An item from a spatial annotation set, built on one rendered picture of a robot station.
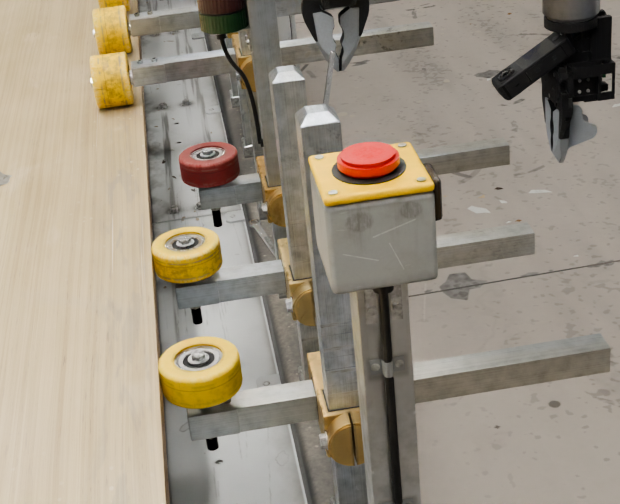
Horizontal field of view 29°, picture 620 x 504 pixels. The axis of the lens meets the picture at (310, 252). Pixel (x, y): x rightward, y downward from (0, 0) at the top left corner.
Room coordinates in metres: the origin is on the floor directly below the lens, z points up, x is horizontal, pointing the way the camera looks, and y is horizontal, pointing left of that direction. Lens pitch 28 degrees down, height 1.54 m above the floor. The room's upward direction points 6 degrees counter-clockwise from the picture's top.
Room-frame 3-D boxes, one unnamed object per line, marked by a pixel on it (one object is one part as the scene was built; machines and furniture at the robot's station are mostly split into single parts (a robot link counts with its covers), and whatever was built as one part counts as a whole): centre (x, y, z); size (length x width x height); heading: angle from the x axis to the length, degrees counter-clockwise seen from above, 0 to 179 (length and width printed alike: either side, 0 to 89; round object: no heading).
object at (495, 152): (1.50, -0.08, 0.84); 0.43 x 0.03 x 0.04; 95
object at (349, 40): (1.57, -0.08, 1.02); 0.06 x 0.03 x 0.09; 4
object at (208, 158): (1.48, 0.12, 0.85); 0.08 x 0.08 x 0.11
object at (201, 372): (0.98, 0.12, 0.85); 0.08 x 0.08 x 0.11
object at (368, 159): (0.69, -0.04, 1.22); 0.04 x 0.04 x 0.02
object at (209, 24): (1.44, 0.08, 1.10); 0.06 x 0.06 x 0.02
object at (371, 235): (0.69, -0.04, 1.18); 0.07 x 0.07 x 0.08; 5
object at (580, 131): (1.51, -0.39, 0.86); 0.06 x 0.03 x 0.09; 95
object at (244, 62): (1.72, 0.06, 0.95); 0.13 x 0.06 x 0.05; 5
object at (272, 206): (1.47, 0.03, 0.85); 0.13 x 0.06 x 0.05; 5
